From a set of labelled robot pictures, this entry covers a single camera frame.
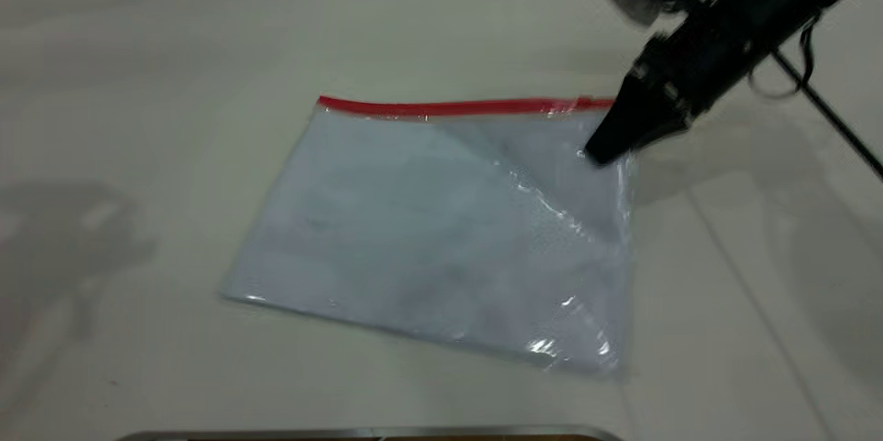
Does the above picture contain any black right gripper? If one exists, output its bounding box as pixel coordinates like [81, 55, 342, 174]
[585, 0, 756, 167]

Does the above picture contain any clear zipper bag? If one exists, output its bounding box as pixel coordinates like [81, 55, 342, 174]
[221, 95, 639, 376]

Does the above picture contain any silver metal edge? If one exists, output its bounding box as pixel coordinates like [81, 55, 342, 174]
[117, 425, 625, 441]

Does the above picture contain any thin black looped cable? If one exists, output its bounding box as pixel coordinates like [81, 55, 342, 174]
[748, 10, 823, 100]

